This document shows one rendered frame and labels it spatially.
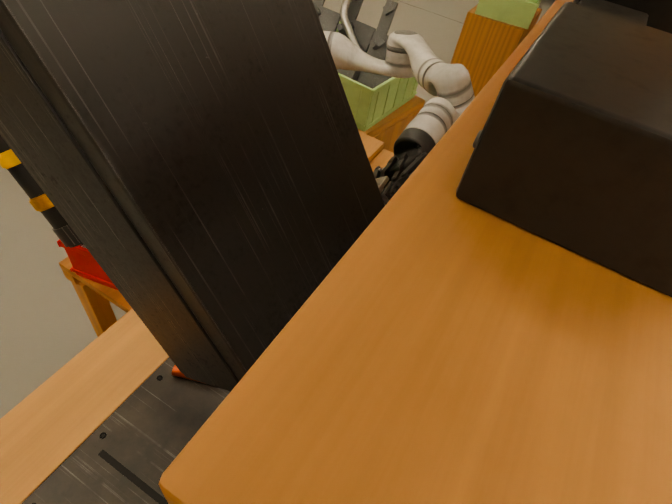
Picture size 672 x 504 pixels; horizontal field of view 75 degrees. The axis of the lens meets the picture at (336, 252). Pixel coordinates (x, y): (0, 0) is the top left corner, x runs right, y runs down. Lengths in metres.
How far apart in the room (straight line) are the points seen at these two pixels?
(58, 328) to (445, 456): 2.05
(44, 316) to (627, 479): 2.15
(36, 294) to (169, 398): 1.50
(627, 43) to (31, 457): 0.91
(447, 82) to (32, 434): 0.97
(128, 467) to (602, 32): 0.82
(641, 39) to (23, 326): 2.16
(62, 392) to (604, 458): 0.86
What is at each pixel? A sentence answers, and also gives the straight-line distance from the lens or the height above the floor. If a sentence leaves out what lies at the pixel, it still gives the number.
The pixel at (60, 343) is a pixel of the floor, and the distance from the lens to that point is 2.13.
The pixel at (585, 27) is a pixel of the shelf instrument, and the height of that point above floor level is 1.61.
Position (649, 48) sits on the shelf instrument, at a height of 1.61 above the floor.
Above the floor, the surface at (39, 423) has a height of 0.90.
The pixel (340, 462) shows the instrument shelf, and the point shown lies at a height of 1.54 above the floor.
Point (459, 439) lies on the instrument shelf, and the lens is 0.18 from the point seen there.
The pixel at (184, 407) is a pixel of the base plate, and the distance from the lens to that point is 0.88.
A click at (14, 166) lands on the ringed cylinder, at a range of 0.59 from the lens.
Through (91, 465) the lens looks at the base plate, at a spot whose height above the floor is 0.90.
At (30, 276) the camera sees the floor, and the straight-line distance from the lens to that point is 2.39.
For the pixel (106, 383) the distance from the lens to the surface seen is 0.93.
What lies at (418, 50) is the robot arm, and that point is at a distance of 1.15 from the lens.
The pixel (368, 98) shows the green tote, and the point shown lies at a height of 0.92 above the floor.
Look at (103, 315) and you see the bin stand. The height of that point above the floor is 0.59.
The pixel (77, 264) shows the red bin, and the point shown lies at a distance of 1.19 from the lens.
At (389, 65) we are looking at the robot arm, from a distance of 1.25.
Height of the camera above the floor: 1.70
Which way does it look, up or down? 47 degrees down
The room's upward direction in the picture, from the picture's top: 12 degrees clockwise
